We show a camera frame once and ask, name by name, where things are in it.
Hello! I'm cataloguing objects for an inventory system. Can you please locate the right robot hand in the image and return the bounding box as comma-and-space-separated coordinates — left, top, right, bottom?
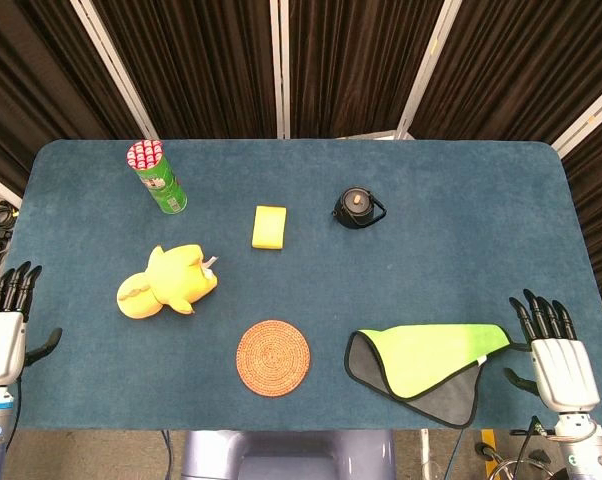
503, 288, 601, 414

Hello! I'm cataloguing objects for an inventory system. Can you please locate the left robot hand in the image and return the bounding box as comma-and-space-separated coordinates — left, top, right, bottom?
0, 260, 64, 388

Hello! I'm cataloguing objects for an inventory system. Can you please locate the yellow plush toy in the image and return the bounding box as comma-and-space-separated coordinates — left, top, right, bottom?
116, 243, 219, 320

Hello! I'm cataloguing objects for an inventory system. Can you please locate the green and grey cloth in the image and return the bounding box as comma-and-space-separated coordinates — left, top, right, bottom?
344, 322, 530, 430

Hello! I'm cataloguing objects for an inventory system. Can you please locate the green chip can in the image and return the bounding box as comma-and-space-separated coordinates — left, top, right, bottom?
125, 139, 189, 216

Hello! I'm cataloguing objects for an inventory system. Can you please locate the black cast iron teapot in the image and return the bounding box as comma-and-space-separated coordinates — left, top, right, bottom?
330, 186, 388, 231

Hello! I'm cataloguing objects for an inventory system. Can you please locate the round woven orange coaster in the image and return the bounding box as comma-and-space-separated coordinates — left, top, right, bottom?
235, 319, 312, 398

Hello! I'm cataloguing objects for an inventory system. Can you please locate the lavender robot torso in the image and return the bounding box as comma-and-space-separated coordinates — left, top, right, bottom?
180, 429, 397, 480

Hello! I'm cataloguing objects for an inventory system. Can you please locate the blue table mat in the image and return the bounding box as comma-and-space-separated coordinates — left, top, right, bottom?
0, 138, 602, 432

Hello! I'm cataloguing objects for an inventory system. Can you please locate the yellow sponge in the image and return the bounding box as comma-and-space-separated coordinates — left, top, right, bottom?
251, 204, 288, 251

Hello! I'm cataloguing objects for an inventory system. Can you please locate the black cable at right wrist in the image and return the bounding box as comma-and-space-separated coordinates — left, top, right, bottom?
505, 415, 557, 480

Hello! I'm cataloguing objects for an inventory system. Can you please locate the white partition frame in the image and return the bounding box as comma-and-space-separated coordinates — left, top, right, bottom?
269, 0, 292, 140

